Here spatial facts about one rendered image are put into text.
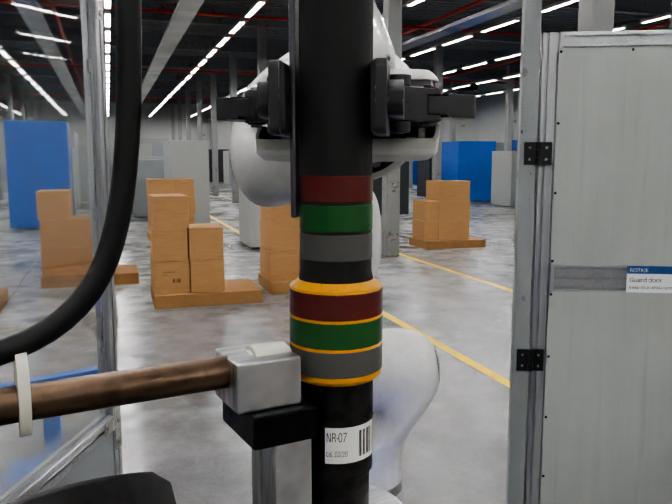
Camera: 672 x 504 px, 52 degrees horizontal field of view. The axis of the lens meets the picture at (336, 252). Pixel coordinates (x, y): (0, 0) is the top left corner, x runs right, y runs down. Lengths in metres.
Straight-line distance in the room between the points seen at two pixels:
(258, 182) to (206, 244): 7.35
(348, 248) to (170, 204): 7.51
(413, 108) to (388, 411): 0.72
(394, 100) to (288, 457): 0.16
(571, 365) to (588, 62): 0.90
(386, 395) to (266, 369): 0.70
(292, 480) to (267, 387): 0.05
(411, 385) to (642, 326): 1.36
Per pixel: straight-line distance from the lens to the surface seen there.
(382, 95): 0.30
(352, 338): 0.31
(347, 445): 0.33
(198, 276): 7.92
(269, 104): 0.30
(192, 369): 0.30
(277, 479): 0.32
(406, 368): 0.99
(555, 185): 2.15
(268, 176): 0.54
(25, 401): 0.28
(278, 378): 0.30
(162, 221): 7.80
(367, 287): 0.31
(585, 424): 2.32
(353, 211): 0.30
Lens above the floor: 1.64
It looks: 8 degrees down
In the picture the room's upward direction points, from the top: straight up
